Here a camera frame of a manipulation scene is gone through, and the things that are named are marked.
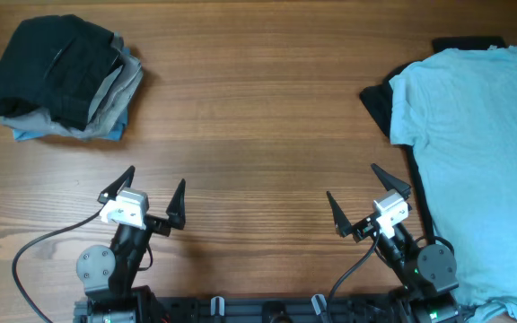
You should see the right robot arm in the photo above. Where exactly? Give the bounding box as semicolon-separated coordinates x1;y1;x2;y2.
320;163;464;323

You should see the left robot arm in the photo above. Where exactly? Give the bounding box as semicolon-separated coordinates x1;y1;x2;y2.
74;166;186;322

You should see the black t-shirt on table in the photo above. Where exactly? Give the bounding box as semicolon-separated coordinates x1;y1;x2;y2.
359;36;507;243

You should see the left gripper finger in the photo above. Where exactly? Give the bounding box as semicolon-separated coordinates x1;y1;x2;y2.
166;179;186;230
97;165;136;205

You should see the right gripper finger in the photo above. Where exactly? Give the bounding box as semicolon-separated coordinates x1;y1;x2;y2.
371;163;411;200
326;191;353;238

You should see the folded black garment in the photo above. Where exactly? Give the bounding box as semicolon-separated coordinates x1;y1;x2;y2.
0;14;119;130

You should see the left black cable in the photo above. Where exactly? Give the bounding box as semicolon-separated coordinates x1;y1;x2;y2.
11;208;105;323

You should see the folded grey garment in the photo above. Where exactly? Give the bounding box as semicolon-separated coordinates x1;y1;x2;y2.
0;33;144;141

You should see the light blue t-shirt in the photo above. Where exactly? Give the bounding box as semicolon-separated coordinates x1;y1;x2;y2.
390;46;517;322

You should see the folded blue garment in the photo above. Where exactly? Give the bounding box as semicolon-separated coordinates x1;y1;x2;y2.
12;108;128;142

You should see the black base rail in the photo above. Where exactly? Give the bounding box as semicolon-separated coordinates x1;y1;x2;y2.
73;293;473;323

